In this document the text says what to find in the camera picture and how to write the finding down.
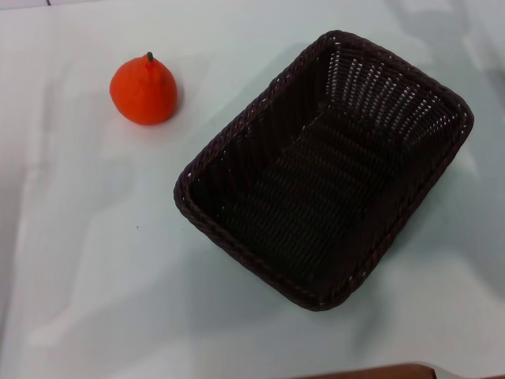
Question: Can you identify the dark brown woven basket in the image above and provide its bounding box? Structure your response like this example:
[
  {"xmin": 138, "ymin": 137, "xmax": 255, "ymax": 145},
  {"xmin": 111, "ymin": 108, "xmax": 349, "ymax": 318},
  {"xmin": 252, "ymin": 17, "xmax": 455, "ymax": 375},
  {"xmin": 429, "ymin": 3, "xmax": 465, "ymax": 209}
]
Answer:
[{"xmin": 172, "ymin": 29, "xmax": 474, "ymax": 313}]

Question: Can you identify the orange toy fruit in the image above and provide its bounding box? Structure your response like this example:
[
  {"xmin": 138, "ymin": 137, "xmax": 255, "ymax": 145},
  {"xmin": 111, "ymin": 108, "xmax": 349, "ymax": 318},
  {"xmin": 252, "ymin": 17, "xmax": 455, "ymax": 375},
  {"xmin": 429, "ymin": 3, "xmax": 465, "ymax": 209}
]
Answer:
[{"xmin": 110, "ymin": 51, "xmax": 178, "ymax": 126}]

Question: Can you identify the white tablecloth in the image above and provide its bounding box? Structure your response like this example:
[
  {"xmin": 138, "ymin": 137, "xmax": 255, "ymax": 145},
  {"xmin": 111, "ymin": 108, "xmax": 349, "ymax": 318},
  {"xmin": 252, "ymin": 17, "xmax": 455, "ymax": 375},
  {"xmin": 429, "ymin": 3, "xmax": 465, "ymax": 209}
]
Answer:
[{"xmin": 0, "ymin": 6, "xmax": 505, "ymax": 379}]

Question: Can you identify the brown curved panel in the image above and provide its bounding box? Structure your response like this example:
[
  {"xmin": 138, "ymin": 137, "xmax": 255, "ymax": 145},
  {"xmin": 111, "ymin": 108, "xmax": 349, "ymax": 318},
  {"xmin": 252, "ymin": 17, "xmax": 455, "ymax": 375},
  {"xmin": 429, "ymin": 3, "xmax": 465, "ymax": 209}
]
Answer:
[{"xmin": 290, "ymin": 362, "xmax": 438, "ymax": 379}]

